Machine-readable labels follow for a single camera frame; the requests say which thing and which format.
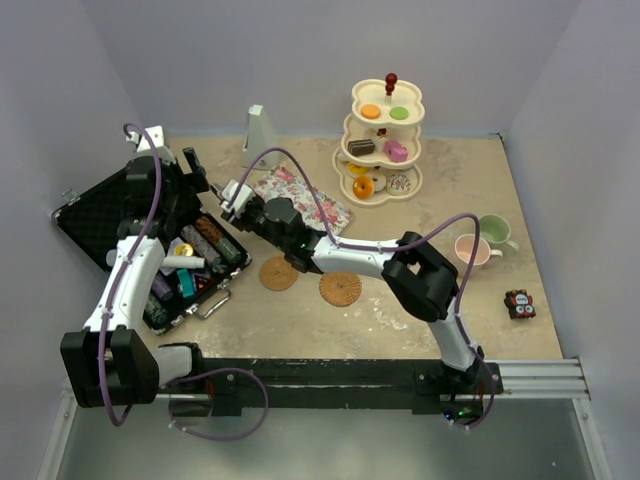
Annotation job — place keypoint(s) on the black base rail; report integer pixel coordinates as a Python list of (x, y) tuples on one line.
[(424, 387)]

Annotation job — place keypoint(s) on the cream cake slice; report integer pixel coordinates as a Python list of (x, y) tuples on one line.
[(380, 138)]

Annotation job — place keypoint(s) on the black open case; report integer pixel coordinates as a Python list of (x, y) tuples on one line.
[(92, 222)]

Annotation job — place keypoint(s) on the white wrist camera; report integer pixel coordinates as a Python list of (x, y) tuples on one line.
[(234, 197), (154, 136)]

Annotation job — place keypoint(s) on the cream three-tier dessert stand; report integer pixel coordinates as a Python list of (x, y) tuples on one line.
[(376, 160)]

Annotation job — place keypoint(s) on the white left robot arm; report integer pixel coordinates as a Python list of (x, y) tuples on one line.
[(107, 362)]

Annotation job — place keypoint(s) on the floral serving tray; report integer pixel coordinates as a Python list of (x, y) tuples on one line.
[(282, 183)]

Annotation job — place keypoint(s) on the green macaron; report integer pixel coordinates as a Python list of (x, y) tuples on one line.
[(399, 113)]

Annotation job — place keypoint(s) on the chocolate striped cake bar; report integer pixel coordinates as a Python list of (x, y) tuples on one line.
[(361, 147)]

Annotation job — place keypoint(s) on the sprinkled white donut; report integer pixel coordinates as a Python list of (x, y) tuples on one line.
[(398, 184)]

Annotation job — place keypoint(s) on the cream plain donut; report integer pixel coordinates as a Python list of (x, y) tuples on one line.
[(379, 181)]

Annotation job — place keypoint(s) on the grey metronome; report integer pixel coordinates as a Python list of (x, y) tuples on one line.
[(259, 135)]

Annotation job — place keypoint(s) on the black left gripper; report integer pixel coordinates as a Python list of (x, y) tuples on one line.
[(197, 182)]

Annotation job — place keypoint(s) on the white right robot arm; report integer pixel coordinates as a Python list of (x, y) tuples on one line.
[(423, 281)]

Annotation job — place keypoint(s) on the green poker chip stack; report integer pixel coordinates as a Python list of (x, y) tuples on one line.
[(228, 250)]

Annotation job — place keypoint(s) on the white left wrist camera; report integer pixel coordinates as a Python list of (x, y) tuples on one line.
[(154, 136)]

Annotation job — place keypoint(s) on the white small bottle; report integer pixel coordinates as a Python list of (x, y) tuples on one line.
[(183, 262)]

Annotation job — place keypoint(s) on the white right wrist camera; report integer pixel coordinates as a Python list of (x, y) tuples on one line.
[(234, 197)]

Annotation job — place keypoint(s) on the yellow glazed donut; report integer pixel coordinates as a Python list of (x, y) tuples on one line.
[(356, 170)]

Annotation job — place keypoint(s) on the orange macaron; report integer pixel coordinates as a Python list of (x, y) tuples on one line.
[(370, 111)]

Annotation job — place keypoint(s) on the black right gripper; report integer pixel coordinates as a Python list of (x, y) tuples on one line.
[(240, 220)]

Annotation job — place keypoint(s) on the pink cup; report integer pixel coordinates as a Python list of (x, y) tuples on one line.
[(474, 251)]

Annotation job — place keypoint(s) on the red black toy car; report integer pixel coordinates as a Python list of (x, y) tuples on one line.
[(519, 304)]

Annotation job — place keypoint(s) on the woven coaster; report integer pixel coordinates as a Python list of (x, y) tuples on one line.
[(277, 274), (340, 289)]

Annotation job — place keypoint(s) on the pink cake slice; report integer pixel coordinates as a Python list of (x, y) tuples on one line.
[(395, 151)]

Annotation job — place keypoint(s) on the orange poker chip stack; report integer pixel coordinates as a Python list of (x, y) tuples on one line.
[(208, 230)]

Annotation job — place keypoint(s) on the green cup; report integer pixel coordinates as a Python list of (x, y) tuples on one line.
[(497, 231)]

